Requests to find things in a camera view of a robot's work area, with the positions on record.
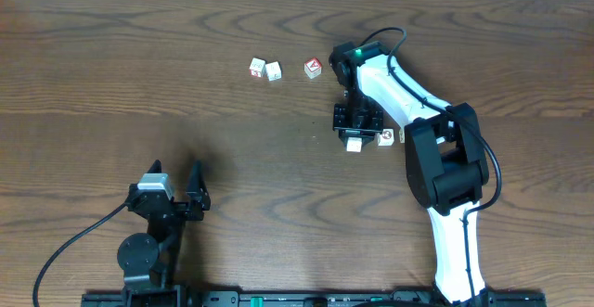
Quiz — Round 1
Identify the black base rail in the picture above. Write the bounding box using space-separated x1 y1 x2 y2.
81 288 548 307

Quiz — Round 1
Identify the plain drawing wooden block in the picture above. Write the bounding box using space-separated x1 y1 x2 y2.
399 128 406 144

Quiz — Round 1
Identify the blue letter T block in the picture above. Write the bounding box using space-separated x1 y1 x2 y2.
265 61 282 82

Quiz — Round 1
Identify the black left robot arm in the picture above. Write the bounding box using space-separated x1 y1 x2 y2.
117 160 211 307

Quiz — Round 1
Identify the red letter A block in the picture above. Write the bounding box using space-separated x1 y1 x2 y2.
304 58 322 79

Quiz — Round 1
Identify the green letter Z block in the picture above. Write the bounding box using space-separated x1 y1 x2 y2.
346 137 363 153

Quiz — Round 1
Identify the red number 3 block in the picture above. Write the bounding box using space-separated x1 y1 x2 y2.
249 58 266 78

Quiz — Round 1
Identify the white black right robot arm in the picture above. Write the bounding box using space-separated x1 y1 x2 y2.
329 39 498 305

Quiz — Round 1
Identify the red picture wooden block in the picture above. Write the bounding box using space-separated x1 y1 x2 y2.
377 129 394 147

